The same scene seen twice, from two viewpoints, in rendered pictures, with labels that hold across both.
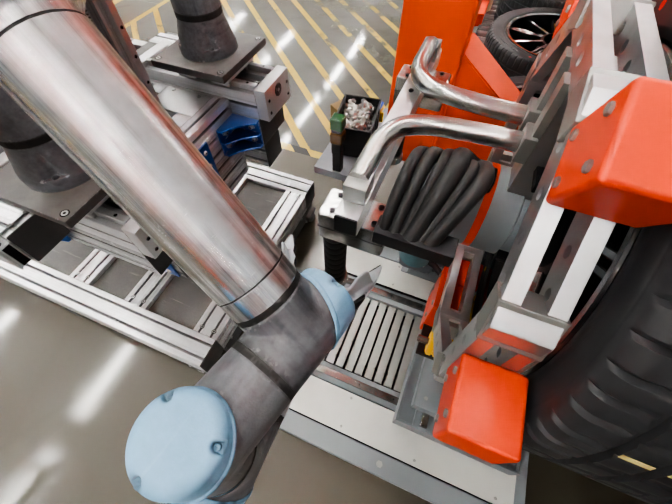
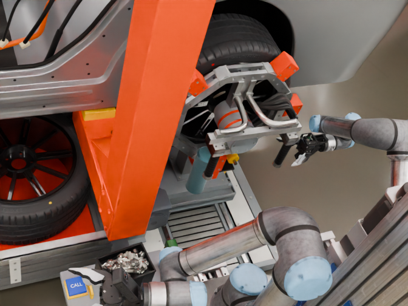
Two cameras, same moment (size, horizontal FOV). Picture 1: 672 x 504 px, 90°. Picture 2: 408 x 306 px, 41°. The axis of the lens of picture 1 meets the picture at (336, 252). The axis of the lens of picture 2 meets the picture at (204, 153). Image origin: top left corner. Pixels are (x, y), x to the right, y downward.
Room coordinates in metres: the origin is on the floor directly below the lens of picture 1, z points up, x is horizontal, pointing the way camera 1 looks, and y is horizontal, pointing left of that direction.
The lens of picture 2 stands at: (1.87, 0.55, 2.54)
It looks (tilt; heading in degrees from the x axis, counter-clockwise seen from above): 49 degrees down; 210
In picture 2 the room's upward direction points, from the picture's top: 21 degrees clockwise
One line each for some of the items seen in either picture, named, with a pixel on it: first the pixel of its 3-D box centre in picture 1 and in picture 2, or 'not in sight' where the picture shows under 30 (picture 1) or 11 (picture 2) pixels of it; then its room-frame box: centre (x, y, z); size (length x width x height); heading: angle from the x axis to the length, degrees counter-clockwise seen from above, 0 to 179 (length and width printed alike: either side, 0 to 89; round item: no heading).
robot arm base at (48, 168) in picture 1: (48, 143); not in sight; (0.51, 0.53, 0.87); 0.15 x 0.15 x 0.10
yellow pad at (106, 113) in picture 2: not in sight; (96, 104); (0.73, -0.72, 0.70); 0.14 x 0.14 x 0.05; 67
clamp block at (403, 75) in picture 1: (421, 87); (215, 144); (0.59, -0.16, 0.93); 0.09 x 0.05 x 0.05; 67
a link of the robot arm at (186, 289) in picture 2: not in sight; (184, 296); (1.25, 0.29, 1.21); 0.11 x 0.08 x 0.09; 143
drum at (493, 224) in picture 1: (463, 200); (235, 125); (0.38, -0.22, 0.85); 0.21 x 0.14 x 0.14; 67
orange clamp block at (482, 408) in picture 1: (477, 407); (289, 105); (0.06, -0.16, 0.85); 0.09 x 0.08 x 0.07; 157
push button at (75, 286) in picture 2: not in sight; (76, 286); (1.23, -0.15, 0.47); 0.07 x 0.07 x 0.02; 67
